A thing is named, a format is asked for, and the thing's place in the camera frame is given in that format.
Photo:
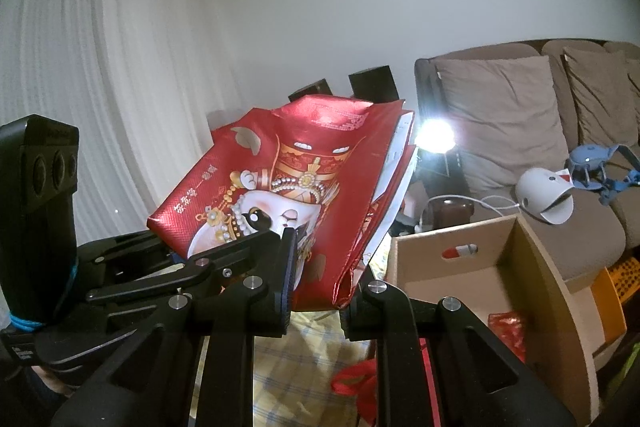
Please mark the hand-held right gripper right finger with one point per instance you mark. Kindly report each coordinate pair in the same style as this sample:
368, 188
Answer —
356, 317

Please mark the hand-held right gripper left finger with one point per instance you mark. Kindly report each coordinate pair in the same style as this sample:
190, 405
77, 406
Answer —
286, 297

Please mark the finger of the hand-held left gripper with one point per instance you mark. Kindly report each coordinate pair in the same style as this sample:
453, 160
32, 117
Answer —
210, 269

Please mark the red cartoon print bag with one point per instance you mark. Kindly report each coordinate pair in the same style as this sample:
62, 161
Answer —
300, 167

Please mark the large brown cardboard box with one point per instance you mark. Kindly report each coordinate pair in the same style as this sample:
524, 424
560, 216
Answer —
550, 267

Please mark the yellow plaid tablecloth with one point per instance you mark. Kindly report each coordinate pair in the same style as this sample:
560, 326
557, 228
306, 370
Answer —
280, 372

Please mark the bright lamp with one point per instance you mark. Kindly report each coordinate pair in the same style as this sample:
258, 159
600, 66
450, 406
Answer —
436, 134

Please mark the black speaker on stand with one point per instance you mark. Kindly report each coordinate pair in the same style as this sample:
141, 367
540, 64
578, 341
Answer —
310, 89
372, 82

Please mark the white domed device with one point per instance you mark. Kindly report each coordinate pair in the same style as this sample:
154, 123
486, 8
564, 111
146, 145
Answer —
540, 192

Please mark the large beige sofa cushion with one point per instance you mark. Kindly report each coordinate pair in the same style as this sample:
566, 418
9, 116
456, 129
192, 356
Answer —
500, 117

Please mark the small cardboard box orange flap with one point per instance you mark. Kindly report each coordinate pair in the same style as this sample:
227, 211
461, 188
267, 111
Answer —
607, 307

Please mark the brown sofa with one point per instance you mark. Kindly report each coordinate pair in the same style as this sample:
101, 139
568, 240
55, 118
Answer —
595, 227

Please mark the orange plastic crate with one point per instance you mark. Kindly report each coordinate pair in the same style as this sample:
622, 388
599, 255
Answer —
627, 272

